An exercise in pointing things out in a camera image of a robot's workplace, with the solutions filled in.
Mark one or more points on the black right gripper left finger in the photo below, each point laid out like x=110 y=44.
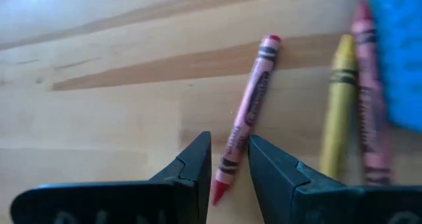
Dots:
x=115 y=204

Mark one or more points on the yellow crayon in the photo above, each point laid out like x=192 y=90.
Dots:
x=339 y=112

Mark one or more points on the red crayon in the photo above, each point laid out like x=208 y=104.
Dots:
x=250 y=108
x=371 y=102

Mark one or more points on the blue plastic basket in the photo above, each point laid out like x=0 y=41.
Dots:
x=402 y=52

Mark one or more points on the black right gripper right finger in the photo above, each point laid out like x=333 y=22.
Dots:
x=329 y=207

